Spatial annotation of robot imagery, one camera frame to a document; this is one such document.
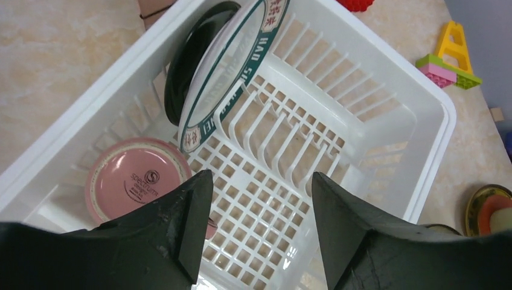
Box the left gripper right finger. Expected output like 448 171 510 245
312 172 511 289

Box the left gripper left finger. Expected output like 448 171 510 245
1 170 213 289

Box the pink mug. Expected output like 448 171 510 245
85 137 192 227

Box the white plastic dish rack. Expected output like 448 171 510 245
1 1 456 289

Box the black plate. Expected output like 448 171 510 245
164 1 240 126

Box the white plate green rim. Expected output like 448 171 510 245
178 1 290 153

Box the dark bowl beige inside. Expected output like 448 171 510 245
421 224 462 236

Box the orange saucer plate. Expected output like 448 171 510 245
464 184 511 237

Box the cream cup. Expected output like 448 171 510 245
490 207 512 234

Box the pink toy brick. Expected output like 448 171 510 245
419 63 457 88

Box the small wooden cube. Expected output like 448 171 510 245
489 108 505 123

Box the green toy brick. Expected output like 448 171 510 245
415 54 482 89

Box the yellow toy triangle block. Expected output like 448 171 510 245
434 21 473 74

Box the pink pegboard panel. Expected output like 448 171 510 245
138 0 176 30

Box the red toy block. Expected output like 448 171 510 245
337 0 374 12

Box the purple toy handle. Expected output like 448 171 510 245
503 131 512 161

